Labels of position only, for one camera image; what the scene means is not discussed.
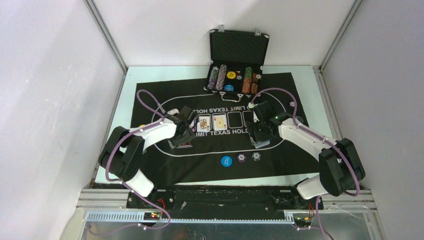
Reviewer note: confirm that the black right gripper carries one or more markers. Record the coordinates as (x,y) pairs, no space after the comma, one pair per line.
(251,126)

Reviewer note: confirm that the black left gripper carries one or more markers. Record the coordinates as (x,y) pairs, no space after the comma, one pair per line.
(189,136)

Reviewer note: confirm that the blue card deck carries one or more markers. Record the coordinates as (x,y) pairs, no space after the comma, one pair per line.
(261,144)

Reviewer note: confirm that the blue yellow chip bottom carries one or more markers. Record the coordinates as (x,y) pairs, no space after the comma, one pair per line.
(256,156)

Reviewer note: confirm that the purple chip bottom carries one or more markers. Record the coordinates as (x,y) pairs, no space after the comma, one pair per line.
(241,157)

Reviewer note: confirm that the blue round button chip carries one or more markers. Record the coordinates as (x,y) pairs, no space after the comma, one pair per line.
(226,161)

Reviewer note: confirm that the red triangular all-in marker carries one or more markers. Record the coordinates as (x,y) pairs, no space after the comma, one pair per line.
(185,145)

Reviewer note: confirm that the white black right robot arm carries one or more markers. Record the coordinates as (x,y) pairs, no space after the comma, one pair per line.
(339,164)

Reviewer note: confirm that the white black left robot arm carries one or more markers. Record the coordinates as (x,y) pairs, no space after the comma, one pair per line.
(121,155)

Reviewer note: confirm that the green orange chip row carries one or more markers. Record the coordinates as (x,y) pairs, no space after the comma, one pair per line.
(247,80)

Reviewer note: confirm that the black poker felt mat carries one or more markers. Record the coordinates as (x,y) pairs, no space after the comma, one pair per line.
(164,165)

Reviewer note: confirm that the purple chip row in case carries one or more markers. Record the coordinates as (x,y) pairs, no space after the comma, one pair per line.
(213,77)

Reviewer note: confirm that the pink grey chip row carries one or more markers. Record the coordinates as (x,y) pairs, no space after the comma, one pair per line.
(221,77)

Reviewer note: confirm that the brown chip row in case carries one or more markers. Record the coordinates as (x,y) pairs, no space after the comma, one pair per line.
(255,82)

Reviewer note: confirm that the blue button in case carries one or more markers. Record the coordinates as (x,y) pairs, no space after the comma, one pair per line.
(228,88)

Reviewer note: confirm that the yellow button in case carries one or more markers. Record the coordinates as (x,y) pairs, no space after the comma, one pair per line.
(231,75)

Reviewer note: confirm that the black aluminium chip case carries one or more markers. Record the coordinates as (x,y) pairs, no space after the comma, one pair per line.
(237,50)

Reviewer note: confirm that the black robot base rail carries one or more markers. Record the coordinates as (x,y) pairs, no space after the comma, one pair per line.
(246,203)

